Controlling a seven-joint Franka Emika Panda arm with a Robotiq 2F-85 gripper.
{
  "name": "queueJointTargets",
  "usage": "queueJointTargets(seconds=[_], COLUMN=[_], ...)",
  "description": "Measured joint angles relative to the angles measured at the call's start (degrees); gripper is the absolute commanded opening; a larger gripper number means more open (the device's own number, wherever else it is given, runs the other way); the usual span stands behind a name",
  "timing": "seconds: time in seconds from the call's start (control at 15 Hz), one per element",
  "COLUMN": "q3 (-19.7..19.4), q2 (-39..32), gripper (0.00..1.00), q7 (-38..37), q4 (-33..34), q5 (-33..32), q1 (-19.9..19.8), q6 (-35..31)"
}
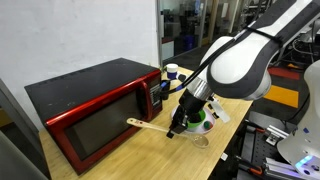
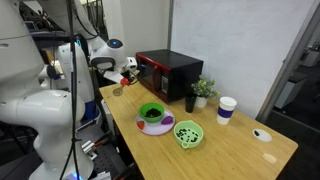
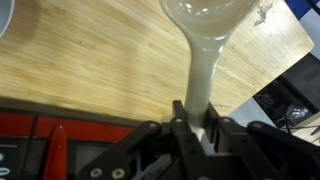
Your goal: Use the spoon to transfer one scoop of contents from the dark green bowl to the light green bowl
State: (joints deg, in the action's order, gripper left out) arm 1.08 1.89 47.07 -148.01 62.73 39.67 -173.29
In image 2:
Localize small potted plant white pot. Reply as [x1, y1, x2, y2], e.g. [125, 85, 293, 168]
[190, 75, 220, 109]

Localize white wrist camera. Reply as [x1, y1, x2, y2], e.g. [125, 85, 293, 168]
[126, 56, 138, 69]

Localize white cup with purple band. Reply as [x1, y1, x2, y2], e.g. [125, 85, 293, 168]
[216, 96, 238, 126]

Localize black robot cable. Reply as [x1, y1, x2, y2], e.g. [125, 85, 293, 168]
[59, 0, 101, 180]

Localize black cup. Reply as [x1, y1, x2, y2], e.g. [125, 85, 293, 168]
[184, 92, 198, 114]

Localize pile of dark coffee beans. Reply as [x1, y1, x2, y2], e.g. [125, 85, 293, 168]
[145, 107, 163, 118]

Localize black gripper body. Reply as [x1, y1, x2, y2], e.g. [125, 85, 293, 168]
[121, 69, 139, 86]

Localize purple toy grapes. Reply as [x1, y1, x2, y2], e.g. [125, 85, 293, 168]
[160, 114, 174, 126]

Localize light green bowl with handles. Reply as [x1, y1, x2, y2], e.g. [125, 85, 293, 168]
[172, 119, 205, 150]

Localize red and black microwave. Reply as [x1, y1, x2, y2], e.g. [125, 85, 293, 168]
[135, 49, 205, 104]

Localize small black white object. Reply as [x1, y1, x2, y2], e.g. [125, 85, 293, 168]
[252, 127, 273, 143]

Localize beige round sticker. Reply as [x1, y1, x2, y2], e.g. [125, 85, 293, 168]
[262, 152, 278, 165]

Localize red handled tool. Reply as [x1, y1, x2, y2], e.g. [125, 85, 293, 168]
[94, 137, 112, 148]

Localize wooden spoon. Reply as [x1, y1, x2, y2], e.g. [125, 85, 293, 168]
[112, 69, 140, 98]

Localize dark green bowl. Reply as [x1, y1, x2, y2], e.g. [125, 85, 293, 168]
[139, 101, 166, 124]

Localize white robot link blue base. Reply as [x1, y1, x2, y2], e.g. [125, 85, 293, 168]
[57, 41, 98, 123]

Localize lavender round plate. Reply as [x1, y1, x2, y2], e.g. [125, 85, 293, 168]
[135, 111, 176, 136]

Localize black optical breadboard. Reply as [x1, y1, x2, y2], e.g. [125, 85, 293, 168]
[84, 143, 136, 180]

